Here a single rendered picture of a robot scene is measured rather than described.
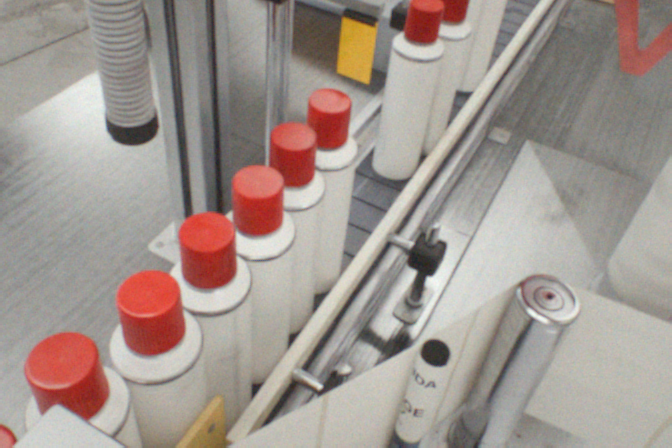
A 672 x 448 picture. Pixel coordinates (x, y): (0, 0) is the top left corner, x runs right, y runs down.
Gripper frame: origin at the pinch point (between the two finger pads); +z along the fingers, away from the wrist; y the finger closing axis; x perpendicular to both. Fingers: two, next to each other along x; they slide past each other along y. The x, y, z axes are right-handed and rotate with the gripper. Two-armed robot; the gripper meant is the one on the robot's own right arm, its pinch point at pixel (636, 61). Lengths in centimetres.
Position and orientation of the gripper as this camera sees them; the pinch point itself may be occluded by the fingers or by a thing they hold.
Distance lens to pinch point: 48.1
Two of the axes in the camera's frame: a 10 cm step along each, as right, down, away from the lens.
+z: -0.7, 7.4, 6.7
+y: 4.7, -5.6, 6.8
